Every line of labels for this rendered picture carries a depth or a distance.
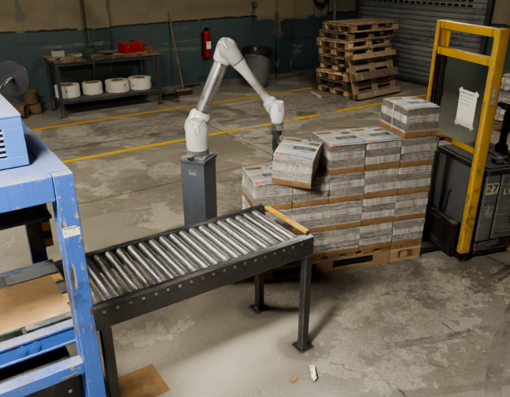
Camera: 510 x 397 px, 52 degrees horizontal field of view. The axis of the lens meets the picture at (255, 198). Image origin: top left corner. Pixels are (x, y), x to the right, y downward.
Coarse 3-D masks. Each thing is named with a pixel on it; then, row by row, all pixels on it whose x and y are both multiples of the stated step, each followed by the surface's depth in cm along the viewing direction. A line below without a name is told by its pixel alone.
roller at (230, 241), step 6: (210, 228) 321; (216, 228) 317; (216, 234) 315; (222, 234) 311; (228, 240) 305; (234, 240) 303; (234, 246) 300; (240, 246) 297; (240, 252) 295; (246, 252) 291
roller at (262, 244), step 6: (228, 222) 328; (234, 222) 325; (234, 228) 323; (240, 228) 318; (246, 228) 318; (246, 234) 312; (252, 234) 310; (252, 240) 307; (258, 240) 304; (258, 246) 303; (264, 246) 298
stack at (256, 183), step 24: (264, 168) 404; (264, 192) 378; (288, 192) 383; (312, 192) 390; (336, 192) 396; (360, 192) 402; (288, 216) 392; (312, 216) 397; (336, 216) 404; (360, 216) 411; (384, 216) 417; (336, 240) 413; (360, 240) 420; (384, 240) 427; (288, 264) 411; (312, 264) 432; (360, 264) 429
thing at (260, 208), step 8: (248, 208) 344; (256, 208) 344; (224, 216) 333; (232, 216) 333; (192, 224) 322; (200, 224) 322; (160, 232) 312; (168, 232) 312; (176, 232) 314; (136, 240) 303; (144, 240) 303; (104, 248) 295; (112, 248) 295; (136, 248) 302; (88, 256) 287; (144, 256) 307; (56, 264) 280
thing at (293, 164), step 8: (280, 152) 366; (288, 152) 366; (296, 152) 367; (304, 152) 368; (312, 152) 368; (280, 160) 365; (288, 160) 363; (296, 160) 361; (304, 160) 359; (312, 160) 358; (272, 168) 370; (280, 168) 368; (288, 168) 366; (296, 168) 365; (304, 168) 363; (312, 168) 363; (272, 176) 373; (280, 176) 371; (288, 176) 370; (296, 176) 368; (304, 176) 366; (312, 176) 372
